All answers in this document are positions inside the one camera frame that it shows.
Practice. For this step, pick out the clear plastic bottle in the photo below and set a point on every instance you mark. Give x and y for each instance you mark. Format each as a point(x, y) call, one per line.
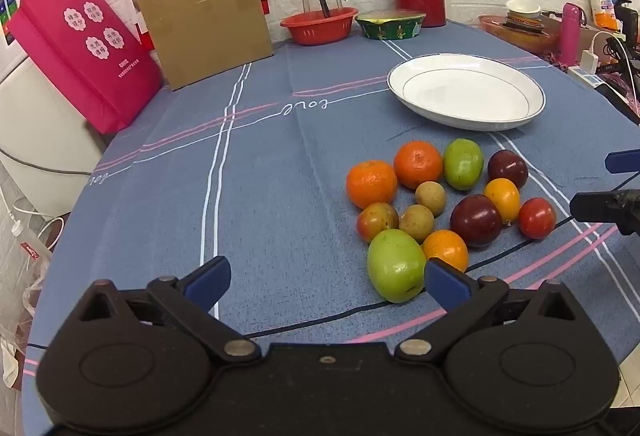
point(25, 241)

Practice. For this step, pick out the orange glass bowl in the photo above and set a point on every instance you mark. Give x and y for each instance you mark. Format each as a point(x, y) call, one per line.
point(530, 43)

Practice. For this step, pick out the pink bottle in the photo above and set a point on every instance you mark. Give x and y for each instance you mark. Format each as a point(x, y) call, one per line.
point(570, 35)

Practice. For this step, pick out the white plate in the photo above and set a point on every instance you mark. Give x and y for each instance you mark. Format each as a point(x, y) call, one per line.
point(465, 90)

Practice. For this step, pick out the brown longan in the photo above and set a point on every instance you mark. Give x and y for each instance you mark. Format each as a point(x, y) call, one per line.
point(430, 198)
point(416, 223)

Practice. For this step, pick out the pink patterned cloth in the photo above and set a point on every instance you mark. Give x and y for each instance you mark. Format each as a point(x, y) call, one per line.
point(622, 83)

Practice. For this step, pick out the white power strip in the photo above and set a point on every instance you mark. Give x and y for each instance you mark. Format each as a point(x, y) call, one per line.
point(587, 78)

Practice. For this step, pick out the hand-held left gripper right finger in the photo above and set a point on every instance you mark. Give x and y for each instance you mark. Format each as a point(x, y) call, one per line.
point(447, 283)

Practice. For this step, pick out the blue striped tablecloth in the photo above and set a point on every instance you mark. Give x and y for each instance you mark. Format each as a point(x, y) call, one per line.
point(250, 165)

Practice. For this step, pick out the red plum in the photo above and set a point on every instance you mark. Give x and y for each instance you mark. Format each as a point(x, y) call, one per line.
point(537, 218)

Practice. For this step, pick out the pink tote bag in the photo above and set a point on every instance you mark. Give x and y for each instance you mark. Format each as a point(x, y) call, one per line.
point(75, 45)

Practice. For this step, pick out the red plastic basin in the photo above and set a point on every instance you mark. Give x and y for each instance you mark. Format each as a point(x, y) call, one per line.
point(315, 31)

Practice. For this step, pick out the black stand device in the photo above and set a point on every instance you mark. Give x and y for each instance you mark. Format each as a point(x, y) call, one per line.
point(629, 23)

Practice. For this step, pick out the dark purple plum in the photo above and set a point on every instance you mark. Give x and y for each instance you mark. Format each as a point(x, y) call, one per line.
point(476, 220)
point(507, 168)

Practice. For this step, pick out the yellow-orange plum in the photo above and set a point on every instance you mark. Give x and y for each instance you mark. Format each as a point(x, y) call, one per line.
point(502, 199)

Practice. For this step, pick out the patterned bowl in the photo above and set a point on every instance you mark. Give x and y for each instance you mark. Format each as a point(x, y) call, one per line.
point(524, 24)

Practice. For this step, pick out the red-green jujube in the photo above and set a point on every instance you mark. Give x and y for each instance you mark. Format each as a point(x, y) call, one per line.
point(377, 222)

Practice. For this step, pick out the white charger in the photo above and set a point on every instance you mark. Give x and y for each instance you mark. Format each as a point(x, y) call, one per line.
point(590, 60)

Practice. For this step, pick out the cardboard box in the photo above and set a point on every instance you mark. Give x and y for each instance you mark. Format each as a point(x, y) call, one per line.
point(205, 25)

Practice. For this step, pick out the small orange mandarin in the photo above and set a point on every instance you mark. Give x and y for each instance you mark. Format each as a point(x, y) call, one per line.
point(445, 250)

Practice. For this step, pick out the green foil-lidded bowl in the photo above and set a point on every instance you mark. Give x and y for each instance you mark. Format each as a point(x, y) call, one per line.
point(390, 29)

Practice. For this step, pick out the white appliance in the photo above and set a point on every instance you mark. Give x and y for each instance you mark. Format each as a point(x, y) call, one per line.
point(30, 125)

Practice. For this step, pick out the white bowl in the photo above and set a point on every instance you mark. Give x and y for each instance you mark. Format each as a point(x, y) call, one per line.
point(523, 8)

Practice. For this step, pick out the green apple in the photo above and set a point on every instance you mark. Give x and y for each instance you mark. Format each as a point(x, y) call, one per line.
point(396, 266)

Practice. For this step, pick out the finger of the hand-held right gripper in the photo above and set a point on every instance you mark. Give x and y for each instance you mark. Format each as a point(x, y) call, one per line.
point(622, 161)
point(600, 208)

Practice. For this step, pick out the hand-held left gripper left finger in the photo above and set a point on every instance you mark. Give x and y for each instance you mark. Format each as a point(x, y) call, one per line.
point(207, 283)

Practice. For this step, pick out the clear plastic bag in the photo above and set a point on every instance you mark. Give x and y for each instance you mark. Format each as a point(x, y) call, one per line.
point(15, 316)

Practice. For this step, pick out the green oval jujube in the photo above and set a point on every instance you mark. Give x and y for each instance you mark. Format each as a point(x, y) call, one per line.
point(463, 163)

